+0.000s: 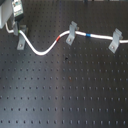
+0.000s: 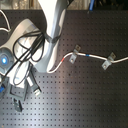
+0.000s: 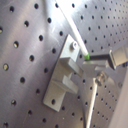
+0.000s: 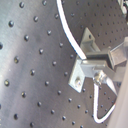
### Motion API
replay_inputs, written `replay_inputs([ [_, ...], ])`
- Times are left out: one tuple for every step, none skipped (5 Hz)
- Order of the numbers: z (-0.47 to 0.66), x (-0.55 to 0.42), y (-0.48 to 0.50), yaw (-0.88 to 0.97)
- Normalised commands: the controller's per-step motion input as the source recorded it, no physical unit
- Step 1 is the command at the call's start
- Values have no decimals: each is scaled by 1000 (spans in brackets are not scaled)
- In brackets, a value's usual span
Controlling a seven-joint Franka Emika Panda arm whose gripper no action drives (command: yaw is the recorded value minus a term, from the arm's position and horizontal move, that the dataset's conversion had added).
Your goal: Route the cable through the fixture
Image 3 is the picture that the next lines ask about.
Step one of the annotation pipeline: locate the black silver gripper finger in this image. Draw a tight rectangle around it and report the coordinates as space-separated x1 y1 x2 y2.
90 45 128 70

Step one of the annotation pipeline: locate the white cable with green tip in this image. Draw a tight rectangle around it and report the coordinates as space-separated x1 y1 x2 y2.
55 0 92 61

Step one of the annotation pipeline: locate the silver screw on bracket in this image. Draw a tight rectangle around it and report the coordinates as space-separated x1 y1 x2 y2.
95 74 105 86

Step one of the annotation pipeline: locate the grey metal cable clip bracket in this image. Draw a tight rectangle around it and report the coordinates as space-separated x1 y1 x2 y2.
43 35 83 111

